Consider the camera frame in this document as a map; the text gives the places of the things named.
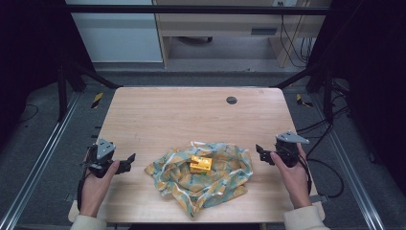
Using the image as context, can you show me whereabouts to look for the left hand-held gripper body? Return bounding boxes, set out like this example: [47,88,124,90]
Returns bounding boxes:
[79,137,117,179]

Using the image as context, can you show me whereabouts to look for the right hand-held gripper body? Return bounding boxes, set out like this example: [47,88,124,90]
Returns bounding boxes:
[273,129,310,169]

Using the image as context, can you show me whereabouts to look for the yellow box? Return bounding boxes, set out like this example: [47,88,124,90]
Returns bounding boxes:
[189,154,214,175]

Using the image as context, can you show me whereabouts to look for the teal orange-print fabric bag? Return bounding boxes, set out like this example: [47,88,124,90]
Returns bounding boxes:
[145,140,255,219]

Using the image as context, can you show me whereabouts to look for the person's left hand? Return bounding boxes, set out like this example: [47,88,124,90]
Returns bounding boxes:
[79,159,121,219]

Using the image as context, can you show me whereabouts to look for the person's right hand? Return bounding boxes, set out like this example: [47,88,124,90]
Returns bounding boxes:
[269,142,312,210]

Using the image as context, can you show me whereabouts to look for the yellow black tape strip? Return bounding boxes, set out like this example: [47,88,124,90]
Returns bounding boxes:
[295,93,314,108]
[91,92,104,109]

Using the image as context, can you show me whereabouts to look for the black curtain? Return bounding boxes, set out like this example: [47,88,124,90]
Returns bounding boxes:
[0,0,97,151]
[305,0,406,196]

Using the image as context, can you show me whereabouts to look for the white cabinet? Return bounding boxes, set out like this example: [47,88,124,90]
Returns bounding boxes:
[64,0,165,63]

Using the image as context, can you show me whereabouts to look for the light wooden desk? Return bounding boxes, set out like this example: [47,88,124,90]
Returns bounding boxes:
[152,0,333,69]

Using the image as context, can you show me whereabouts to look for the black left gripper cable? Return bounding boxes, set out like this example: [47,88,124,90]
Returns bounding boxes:
[76,145,97,213]

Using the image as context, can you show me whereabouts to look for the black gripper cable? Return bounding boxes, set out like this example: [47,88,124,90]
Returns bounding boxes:
[298,152,346,199]
[76,145,97,213]

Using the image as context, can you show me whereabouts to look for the black floor cables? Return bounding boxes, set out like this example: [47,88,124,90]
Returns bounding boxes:
[296,79,351,151]

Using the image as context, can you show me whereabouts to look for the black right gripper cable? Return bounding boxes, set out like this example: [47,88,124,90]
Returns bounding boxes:
[298,152,346,199]

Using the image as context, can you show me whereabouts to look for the aluminium floor rail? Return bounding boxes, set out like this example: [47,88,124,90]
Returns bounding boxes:
[0,91,82,230]
[309,93,388,230]

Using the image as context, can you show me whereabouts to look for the thin black floor cable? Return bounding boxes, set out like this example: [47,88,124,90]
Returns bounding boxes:
[16,103,40,125]

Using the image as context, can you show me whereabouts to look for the black frame strut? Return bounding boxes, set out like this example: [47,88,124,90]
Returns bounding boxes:
[270,62,335,125]
[56,60,124,123]

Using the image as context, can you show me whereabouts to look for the black hanging desk cables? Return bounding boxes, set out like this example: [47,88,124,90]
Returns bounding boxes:
[279,1,316,69]

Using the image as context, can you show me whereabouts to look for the black horizontal frame bar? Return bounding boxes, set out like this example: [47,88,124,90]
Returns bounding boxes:
[63,4,333,16]

